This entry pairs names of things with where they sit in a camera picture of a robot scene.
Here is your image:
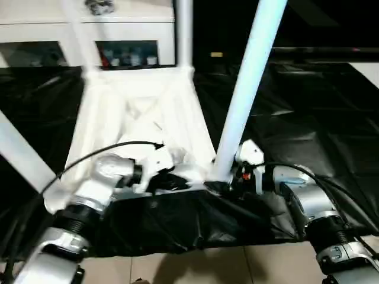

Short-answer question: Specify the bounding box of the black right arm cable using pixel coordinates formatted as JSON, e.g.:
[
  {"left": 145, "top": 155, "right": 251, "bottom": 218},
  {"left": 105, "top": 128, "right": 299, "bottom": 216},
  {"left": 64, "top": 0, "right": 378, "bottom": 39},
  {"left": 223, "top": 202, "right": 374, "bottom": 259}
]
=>
[{"left": 260, "top": 161, "right": 379, "bottom": 208}]

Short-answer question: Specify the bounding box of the long black metal bar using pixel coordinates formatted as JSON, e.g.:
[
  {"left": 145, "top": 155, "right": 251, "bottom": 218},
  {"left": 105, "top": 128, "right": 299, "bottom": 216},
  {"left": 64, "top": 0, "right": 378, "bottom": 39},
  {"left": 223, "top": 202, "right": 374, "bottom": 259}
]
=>
[{"left": 271, "top": 46, "right": 379, "bottom": 62}]

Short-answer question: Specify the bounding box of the black work mat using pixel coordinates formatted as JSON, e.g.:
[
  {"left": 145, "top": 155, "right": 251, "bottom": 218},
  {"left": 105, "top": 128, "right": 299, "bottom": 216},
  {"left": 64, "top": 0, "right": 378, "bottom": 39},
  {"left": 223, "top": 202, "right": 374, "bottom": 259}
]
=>
[{"left": 0, "top": 60, "right": 379, "bottom": 263}]

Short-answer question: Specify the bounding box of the white cabinet with glass doors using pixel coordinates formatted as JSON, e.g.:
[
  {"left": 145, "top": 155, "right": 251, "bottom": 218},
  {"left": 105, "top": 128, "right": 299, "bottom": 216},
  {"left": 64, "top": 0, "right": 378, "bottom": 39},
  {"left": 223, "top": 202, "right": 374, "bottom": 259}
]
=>
[{"left": 0, "top": 0, "right": 176, "bottom": 70}]

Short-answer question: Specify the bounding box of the white plastic table top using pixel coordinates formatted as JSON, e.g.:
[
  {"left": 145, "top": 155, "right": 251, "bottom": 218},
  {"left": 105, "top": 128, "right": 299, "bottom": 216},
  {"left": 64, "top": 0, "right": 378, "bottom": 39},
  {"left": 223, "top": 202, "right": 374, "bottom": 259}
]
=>
[{"left": 43, "top": 65, "right": 235, "bottom": 214}]

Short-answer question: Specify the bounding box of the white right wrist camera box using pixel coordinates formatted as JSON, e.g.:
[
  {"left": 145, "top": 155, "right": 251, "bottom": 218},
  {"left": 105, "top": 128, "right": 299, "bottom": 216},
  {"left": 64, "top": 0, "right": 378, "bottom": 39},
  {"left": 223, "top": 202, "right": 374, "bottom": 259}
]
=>
[{"left": 236, "top": 140, "right": 266, "bottom": 195}]

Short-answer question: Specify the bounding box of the white flat sheet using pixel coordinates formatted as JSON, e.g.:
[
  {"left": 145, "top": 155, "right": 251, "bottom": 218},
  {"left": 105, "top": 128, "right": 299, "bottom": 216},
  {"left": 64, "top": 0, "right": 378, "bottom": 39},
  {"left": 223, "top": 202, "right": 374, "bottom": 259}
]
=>
[{"left": 348, "top": 61, "right": 379, "bottom": 88}]

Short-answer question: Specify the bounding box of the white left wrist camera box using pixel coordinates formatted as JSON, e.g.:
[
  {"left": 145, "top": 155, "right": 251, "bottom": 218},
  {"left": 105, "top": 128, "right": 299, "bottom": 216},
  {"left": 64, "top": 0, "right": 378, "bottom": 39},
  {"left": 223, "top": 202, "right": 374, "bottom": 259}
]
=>
[{"left": 135, "top": 146, "right": 176, "bottom": 195}]

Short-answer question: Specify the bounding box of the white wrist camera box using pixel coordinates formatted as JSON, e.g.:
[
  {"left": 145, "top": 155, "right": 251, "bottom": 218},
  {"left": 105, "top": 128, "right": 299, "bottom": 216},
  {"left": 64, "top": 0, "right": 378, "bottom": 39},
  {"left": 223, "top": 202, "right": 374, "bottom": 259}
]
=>
[
  {"left": 135, "top": 146, "right": 176, "bottom": 195},
  {"left": 236, "top": 140, "right": 266, "bottom": 195}
]

